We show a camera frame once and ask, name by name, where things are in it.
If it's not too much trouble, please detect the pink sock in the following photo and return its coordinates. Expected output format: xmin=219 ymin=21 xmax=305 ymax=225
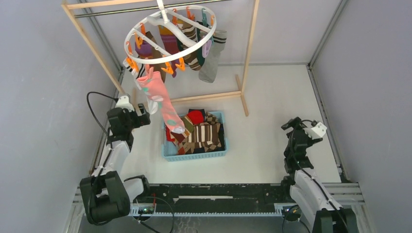
xmin=136 ymin=67 xmax=185 ymax=133

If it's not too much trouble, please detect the orange clothespin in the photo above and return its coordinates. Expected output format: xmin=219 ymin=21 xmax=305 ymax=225
xmin=161 ymin=62 xmax=174 ymax=75
xmin=125 ymin=57 xmax=139 ymax=73

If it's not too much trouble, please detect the white black striped sock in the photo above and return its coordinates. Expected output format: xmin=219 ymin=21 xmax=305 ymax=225
xmin=123 ymin=57 xmax=145 ymax=79

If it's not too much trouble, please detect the purple striped sock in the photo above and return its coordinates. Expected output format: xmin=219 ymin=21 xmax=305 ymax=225
xmin=135 ymin=41 xmax=153 ymax=59

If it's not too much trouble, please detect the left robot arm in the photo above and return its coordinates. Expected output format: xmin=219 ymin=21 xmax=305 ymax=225
xmin=80 ymin=104 xmax=152 ymax=226

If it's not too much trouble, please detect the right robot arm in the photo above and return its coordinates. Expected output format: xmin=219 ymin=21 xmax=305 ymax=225
xmin=280 ymin=117 xmax=358 ymax=233

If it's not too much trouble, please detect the white round sock hanger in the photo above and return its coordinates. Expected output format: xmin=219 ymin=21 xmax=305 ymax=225
xmin=123 ymin=0 xmax=217 ymax=65

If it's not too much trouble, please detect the maroon tan striped sock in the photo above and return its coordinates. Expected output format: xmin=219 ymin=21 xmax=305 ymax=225
xmin=170 ymin=116 xmax=194 ymax=143

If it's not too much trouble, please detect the brown argyle sock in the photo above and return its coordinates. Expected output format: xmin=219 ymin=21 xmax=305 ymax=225
xmin=175 ymin=112 xmax=224 ymax=155

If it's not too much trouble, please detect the red sock in basket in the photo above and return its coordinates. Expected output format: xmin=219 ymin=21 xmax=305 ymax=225
xmin=187 ymin=109 xmax=206 ymax=125

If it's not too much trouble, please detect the light blue plastic basket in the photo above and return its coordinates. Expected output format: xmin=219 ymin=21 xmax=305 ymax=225
xmin=162 ymin=131 xmax=229 ymax=162

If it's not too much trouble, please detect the brown white striped sock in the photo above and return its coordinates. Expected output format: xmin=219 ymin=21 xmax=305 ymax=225
xmin=176 ymin=123 xmax=221 ymax=143

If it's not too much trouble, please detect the grey striped hanging sock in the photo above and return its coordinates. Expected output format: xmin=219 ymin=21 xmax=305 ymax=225
xmin=199 ymin=30 xmax=227 ymax=83

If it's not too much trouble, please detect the red sock purple toe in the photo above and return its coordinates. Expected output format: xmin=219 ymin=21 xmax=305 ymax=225
xmin=158 ymin=25 xmax=179 ymax=78

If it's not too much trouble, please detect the purple clothespin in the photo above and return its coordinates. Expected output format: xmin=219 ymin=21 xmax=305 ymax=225
xmin=202 ymin=39 xmax=213 ymax=58

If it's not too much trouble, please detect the brown striped hanging sock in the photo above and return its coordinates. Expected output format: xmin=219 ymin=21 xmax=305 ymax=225
xmin=180 ymin=20 xmax=203 ymax=71

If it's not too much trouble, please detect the teal clothespin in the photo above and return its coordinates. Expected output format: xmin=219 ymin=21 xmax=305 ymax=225
xmin=201 ymin=8 xmax=208 ymax=27

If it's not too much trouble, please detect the metal hanging rod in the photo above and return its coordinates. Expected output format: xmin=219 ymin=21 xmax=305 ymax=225
xmin=74 ymin=0 xmax=230 ymax=18

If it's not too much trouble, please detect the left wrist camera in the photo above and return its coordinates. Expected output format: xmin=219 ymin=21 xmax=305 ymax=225
xmin=115 ymin=94 xmax=136 ymax=112

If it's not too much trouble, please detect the wooden drying rack frame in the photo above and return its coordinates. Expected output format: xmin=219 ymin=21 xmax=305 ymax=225
xmin=61 ymin=0 xmax=259 ymax=117

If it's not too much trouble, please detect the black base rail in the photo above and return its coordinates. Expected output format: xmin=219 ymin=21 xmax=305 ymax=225
xmin=149 ymin=183 xmax=296 ymax=215

